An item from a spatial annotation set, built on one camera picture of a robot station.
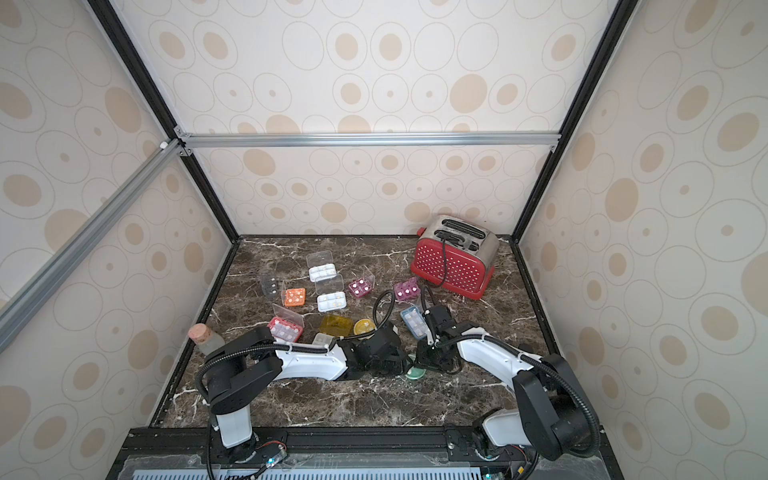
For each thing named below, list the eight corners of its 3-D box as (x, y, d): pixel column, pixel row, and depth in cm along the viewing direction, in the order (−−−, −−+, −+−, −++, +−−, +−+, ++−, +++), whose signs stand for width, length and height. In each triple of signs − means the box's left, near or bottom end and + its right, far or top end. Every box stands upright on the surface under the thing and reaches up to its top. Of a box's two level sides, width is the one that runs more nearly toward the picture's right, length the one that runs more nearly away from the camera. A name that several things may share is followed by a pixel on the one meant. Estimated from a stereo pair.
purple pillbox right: (394, 302, 103) (394, 295, 100) (394, 283, 108) (394, 276, 105) (420, 302, 103) (421, 295, 100) (418, 283, 108) (419, 276, 105)
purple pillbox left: (357, 299, 103) (356, 296, 102) (349, 287, 107) (348, 284, 105) (380, 287, 107) (380, 284, 105) (371, 276, 110) (371, 272, 108)
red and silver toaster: (409, 283, 108) (412, 247, 94) (423, 247, 120) (428, 210, 105) (479, 304, 103) (494, 269, 88) (487, 263, 114) (502, 227, 100)
